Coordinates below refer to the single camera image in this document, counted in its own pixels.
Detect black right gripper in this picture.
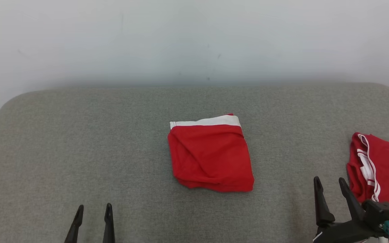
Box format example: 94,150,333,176
312,176,386,243

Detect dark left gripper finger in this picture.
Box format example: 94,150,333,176
63,204,84,243
102,202,116,243

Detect red shorts with white stripe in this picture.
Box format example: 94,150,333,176
167,113,255,193

